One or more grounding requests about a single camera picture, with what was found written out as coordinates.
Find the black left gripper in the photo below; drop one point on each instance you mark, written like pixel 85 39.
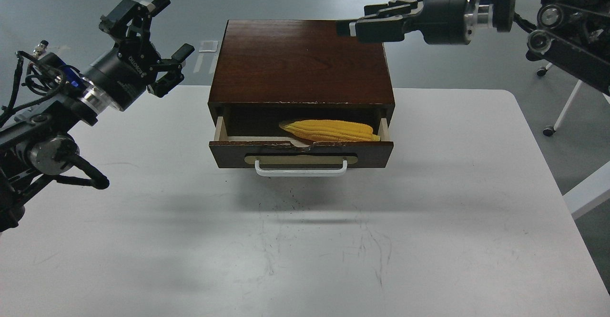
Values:
pixel 120 74

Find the yellow corn cob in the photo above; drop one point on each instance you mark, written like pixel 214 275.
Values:
pixel 330 131

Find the dark wooden drawer cabinet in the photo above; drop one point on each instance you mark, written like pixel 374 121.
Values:
pixel 277 64

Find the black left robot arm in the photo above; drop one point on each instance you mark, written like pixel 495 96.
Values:
pixel 49 97

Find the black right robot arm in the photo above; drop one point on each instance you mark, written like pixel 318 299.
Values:
pixel 571 34

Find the dark wooden drawer white handle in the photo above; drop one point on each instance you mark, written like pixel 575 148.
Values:
pixel 285 156

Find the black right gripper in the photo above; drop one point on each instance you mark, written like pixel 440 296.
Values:
pixel 441 22

